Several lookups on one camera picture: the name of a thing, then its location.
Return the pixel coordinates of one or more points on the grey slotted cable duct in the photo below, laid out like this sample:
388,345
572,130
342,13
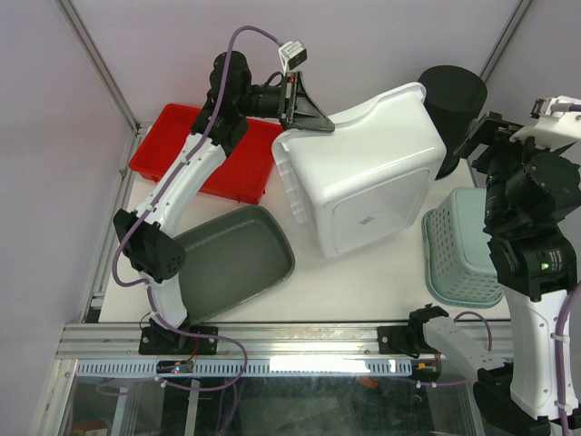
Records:
278,366

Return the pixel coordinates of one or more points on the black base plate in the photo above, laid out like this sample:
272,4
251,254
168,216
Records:
181,343
393,339

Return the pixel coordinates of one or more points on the dark grey shallow tray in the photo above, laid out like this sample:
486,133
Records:
231,259

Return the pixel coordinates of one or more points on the black ribbed waste bin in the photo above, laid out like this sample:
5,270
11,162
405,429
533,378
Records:
454,98

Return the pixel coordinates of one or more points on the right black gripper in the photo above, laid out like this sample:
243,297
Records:
488,130

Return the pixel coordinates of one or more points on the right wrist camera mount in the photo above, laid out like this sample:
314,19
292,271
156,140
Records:
557,123

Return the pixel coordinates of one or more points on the left aluminium frame post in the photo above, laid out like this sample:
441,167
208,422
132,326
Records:
82,34

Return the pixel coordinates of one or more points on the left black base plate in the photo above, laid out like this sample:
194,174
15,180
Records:
181,343

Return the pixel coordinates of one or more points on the teal perforated plastic basket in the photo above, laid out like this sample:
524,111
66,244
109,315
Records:
458,269

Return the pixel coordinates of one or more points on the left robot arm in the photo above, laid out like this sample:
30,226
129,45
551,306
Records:
146,234

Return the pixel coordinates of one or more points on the right aluminium frame post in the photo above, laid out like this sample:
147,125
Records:
506,36

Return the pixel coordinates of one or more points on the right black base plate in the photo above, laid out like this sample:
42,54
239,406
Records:
393,339

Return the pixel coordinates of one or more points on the aluminium mounting rail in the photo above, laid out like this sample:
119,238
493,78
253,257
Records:
261,340

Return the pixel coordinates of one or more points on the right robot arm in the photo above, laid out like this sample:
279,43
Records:
531,188

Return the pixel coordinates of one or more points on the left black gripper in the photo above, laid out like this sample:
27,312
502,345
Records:
298,107

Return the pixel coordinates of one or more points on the large white plastic tub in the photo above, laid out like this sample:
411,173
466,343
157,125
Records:
369,177

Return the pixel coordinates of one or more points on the aluminium frame post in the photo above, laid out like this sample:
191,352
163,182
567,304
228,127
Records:
506,36
82,34

